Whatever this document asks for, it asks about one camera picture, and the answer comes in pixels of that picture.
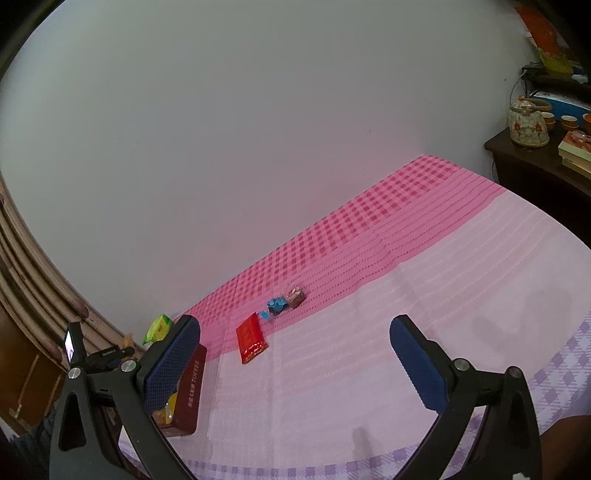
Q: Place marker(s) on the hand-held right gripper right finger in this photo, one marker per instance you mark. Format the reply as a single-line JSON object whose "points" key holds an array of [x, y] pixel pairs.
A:
{"points": [[418, 364]]}

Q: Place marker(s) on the dark wooden cabinet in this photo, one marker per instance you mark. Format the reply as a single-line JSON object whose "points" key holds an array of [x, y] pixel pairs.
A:
{"points": [[531, 184]]}

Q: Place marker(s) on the floral ceramic teapot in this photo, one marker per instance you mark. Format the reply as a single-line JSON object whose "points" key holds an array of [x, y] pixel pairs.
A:
{"points": [[528, 127]]}

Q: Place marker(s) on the pink and purple checked tablecloth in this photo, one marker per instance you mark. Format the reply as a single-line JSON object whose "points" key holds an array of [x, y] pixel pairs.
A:
{"points": [[415, 258]]}

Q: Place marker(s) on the red and gold tin box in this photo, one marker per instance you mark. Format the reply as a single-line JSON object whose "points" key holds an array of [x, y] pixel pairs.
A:
{"points": [[189, 397]]}

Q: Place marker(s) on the small orange tea cup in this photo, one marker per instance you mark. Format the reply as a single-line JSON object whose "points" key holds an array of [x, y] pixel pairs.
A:
{"points": [[569, 123], [587, 123], [548, 121]]}

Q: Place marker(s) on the pink glass dish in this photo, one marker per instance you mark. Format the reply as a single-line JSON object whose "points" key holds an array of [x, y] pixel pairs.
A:
{"points": [[579, 136]]}

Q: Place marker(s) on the red snack packet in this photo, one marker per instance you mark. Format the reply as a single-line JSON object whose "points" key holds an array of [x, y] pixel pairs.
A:
{"points": [[250, 339]]}

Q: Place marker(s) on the beige patterned curtain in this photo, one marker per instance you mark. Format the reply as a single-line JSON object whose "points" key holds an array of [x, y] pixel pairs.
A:
{"points": [[27, 286]]}

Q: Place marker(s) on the blue tray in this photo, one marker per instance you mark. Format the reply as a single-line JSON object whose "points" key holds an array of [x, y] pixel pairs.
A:
{"points": [[561, 101]]}

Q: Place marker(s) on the green tissue pack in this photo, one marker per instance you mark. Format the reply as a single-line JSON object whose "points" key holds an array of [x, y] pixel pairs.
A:
{"points": [[157, 328]]}

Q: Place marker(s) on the thick paperback book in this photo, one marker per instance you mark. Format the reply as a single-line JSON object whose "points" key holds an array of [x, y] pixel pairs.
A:
{"points": [[575, 164], [575, 148]]}

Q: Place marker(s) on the yellow paper packet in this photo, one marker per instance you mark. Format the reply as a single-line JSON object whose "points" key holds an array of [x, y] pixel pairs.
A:
{"points": [[556, 62]]}

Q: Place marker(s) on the brown wrapped candy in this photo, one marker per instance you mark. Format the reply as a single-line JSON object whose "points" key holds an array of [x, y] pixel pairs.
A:
{"points": [[295, 297]]}

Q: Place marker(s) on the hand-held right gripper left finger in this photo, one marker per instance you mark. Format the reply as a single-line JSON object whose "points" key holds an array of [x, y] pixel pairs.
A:
{"points": [[171, 364]]}

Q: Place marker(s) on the orange and yellow candy packet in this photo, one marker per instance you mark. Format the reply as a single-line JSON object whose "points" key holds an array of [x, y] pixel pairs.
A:
{"points": [[162, 417]]}

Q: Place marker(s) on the brown wooden door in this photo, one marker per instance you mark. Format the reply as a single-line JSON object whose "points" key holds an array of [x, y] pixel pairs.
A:
{"points": [[27, 378]]}

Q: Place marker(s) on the blue wrapped candy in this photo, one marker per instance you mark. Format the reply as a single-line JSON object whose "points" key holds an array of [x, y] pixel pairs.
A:
{"points": [[277, 305]]}

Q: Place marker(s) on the black power adapter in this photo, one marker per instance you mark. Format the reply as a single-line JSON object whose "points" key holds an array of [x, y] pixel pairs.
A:
{"points": [[533, 70]]}

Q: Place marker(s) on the red wall poster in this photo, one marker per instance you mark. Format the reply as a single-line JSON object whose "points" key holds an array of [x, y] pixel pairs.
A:
{"points": [[542, 25]]}

